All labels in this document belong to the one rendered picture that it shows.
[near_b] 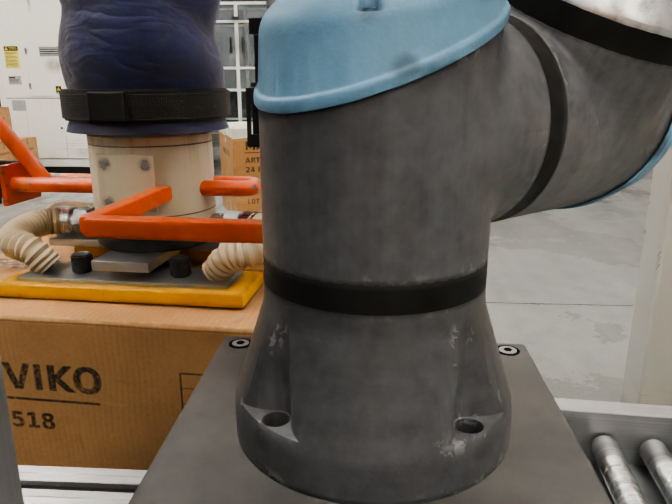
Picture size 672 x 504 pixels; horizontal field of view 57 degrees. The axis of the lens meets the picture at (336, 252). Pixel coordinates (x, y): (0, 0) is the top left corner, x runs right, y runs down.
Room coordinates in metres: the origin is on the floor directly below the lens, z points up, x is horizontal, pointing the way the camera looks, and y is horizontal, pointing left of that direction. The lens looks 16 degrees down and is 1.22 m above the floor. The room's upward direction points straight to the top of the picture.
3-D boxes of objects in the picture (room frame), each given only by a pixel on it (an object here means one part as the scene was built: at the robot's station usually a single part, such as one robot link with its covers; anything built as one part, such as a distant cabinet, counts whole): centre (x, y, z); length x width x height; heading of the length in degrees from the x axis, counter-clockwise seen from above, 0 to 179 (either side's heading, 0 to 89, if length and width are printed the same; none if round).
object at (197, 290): (0.79, 0.28, 0.97); 0.34 x 0.10 x 0.05; 82
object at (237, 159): (2.88, 0.21, 0.82); 0.60 x 0.40 x 0.40; 108
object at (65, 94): (0.88, 0.26, 1.19); 0.23 x 0.23 x 0.04
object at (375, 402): (0.31, -0.02, 1.09); 0.15 x 0.15 x 0.10
